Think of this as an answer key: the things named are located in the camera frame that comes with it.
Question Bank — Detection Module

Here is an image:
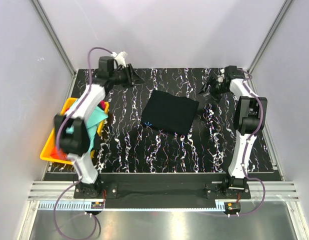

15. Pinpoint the yellow plastic bin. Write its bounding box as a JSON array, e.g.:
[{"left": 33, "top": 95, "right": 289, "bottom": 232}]
[{"left": 40, "top": 101, "right": 110, "bottom": 165}]

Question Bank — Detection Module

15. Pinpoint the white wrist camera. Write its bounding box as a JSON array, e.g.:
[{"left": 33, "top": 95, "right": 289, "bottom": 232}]
[
  {"left": 111, "top": 51, "right": 128, "bottom": 68},
  {"left": 217, "top": 68, "right": 225, "bottom": 83}
]

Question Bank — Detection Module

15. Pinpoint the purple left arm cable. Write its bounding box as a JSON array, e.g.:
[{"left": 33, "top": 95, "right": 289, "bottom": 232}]
[{"left": 53, "top": 46, "right": 118, "bottom": 238}]

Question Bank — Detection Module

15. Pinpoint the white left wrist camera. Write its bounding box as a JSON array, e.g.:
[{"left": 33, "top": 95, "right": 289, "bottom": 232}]
[{"left": 111, "top": 51, "right": 128, "bottom": 68}]

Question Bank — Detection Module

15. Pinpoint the black marble pattern mat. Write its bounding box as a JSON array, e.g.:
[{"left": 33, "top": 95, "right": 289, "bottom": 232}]
[{"left": 45, "top": 67, "right": 277, "bottom": 174}]

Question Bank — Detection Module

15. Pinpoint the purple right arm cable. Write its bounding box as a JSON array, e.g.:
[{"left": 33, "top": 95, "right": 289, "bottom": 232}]
[{"left": 201, "top": 69, "right": 267, "bottom": 217}]

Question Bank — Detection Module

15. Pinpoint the white cable duct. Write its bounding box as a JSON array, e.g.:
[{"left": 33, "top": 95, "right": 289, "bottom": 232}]
[{"left": 38, "top": 200, "right": 241, "bottom": 212}]

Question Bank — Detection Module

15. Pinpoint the aluminium frame rail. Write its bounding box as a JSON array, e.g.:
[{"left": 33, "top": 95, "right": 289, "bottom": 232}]
[{"left": 29, "top": 0, "right": 78, "bottom": 76}]

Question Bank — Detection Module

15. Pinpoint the black t shirt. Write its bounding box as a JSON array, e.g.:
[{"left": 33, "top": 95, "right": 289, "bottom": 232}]
[{"left": 141, "top": 90, "right": 199, "bottom": 135}]

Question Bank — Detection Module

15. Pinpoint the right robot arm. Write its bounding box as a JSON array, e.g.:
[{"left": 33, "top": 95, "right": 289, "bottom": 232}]
[{"left": 198, "top": 65, "right": 268, "bottom": 198}]

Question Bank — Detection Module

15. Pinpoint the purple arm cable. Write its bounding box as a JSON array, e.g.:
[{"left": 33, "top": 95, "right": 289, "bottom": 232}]
[
  {"left": 53, "top": 46, "right": 118, "bottom": 238},
  {"left": 201, "top": 69, "right": 267, "bottom": 217}
]

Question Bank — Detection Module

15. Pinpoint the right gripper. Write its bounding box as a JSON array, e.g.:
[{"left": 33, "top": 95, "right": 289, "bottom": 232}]
[{"left": 196, "top": 75, "right": 229, "bottom": 105}]

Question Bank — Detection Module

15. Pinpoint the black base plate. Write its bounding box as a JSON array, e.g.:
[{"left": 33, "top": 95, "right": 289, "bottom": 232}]
[{"left": 43, "top": 172, "right": 282, "bottom": 208}]

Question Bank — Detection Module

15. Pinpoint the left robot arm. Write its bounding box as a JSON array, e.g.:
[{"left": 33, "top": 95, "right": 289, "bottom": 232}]
[{"left": 54, "top": 51, "right": 144, "bottom": 198}]

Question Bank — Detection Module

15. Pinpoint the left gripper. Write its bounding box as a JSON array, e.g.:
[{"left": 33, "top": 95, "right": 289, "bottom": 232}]
[{"left": 110, "top": 64, "right": 146, "bottom": 90}]

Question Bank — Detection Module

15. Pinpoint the magenta t shirt in bin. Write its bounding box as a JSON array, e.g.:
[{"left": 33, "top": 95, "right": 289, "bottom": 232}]
[{"left": 98, "top": 100, "right": 106, "bottom": 111}]

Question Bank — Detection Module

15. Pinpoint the orange t shirt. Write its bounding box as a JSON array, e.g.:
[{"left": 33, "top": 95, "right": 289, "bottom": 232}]
[{"left": 50, "top": 146, "right": 67, "bottom": 161}]

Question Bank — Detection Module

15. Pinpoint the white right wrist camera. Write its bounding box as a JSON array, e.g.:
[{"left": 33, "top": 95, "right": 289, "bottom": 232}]
[{"left": 217, "top": 68, "right": 225, "bottom": 83}]

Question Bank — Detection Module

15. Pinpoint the teal t shirt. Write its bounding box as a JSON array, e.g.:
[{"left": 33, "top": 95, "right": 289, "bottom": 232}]
[{"left": 61, "top": 97, "right": 110, "bottom": 137}]

